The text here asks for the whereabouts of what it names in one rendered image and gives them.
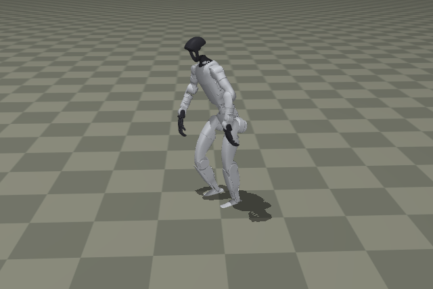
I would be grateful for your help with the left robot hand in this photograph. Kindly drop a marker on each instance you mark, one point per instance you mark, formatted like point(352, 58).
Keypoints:
point(229, 135)

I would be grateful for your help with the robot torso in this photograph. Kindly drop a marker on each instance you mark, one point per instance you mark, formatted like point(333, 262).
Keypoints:
point(211, 88)

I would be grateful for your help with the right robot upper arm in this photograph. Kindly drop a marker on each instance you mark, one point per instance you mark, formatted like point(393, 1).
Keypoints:
point(193, 82)

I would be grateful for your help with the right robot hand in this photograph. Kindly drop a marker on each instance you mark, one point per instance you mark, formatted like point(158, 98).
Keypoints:
point(180, 123)

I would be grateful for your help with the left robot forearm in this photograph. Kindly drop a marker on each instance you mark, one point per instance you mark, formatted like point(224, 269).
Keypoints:
point(229, 110)

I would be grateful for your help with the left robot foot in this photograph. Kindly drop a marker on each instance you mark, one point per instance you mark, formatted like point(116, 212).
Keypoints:
point(230, 203)

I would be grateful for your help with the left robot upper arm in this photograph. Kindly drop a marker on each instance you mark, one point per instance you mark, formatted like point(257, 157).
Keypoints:
point(217, 72)

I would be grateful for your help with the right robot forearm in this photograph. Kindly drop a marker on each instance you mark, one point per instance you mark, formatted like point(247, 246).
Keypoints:
point(185, 102)

